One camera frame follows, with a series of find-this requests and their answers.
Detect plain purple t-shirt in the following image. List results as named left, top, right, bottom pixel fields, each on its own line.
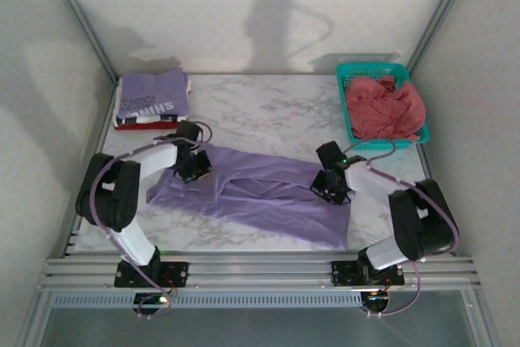
left=145, top=141, right=353, bottom=250

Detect teal plastic basket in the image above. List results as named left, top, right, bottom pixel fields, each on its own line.
left=336, top=63, right=431, bottom=145

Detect folded red t-shirt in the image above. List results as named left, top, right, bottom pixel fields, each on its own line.
left=114, top=120, right=182, bottom=132

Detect pink t-shirt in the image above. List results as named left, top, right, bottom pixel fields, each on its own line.
left=344, top=76, right=427, bottom=141

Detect black controller board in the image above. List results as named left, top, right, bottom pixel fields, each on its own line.
left=132, top=292, right=172, bottom=318
left=360, top=291, right=392, bottom=316

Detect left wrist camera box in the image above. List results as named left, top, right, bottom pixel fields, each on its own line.
left=175, top=120, right=203, bottom=141

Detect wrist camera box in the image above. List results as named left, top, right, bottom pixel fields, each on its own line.
left=175, top=120, right=203, bottom=141
left=315, top=141, right=346, bottom=167

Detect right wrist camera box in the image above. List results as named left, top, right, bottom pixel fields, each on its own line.
left=315, top=141, right=346, bottom=167

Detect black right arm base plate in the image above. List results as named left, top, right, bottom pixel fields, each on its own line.
left=331, top=260, right=405, bottom=287

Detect aluminium mounting rail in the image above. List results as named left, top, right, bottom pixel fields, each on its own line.
left=36, top=254, right=483, bottom=293

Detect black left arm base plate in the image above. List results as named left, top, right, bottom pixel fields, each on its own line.
left=113, top=261, right=190, bottom=288

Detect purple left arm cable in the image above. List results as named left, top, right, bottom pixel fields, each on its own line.
left=89, top=120, right=214, bottom=319

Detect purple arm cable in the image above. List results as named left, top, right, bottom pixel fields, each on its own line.
left=343, top=139, right=461, bottom=319
left=89, top=120, right=214, bottom=319

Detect grey slotted cable duct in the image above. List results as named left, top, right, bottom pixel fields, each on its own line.
left=48, top=292, right=363, bottom=310

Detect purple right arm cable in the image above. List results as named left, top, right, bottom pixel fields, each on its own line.
left=343, top=139, right=461, bottom=319

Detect aluminium frame post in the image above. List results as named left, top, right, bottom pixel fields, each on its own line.
left=38, top=0, right=123, bottom=88
left=404, top=0, right=481, bottom=76

